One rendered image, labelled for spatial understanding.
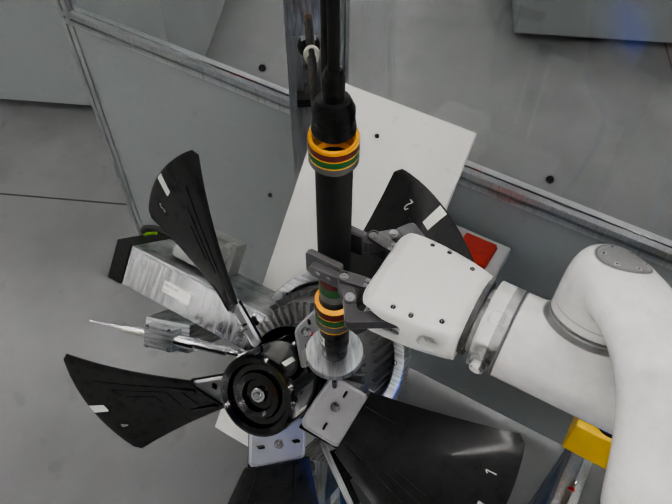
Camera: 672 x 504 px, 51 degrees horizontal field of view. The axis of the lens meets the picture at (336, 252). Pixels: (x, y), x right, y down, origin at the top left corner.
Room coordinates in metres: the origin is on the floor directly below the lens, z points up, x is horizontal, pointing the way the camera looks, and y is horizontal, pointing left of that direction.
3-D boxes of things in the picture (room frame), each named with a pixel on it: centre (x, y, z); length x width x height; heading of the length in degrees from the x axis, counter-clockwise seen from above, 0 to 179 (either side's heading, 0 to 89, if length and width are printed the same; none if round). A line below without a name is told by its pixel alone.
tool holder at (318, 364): (0.44, 0.00, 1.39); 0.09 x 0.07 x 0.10; 4
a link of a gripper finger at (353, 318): (0.36, -0.04, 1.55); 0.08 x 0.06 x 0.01; 119
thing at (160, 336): (0.61, 0.29, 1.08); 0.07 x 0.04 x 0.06; 70
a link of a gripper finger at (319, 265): (0.39, 0.01, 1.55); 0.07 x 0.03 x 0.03; 60
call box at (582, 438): (0.50, -0.46, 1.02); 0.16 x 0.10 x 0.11; 149
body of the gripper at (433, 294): (0.37, -0.09, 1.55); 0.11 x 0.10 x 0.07; 59
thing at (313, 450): (0.44, 0.03, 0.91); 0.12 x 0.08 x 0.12; 149
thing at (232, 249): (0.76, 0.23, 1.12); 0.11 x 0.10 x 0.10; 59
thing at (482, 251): (0.95, -0.31, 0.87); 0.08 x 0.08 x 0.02; 57
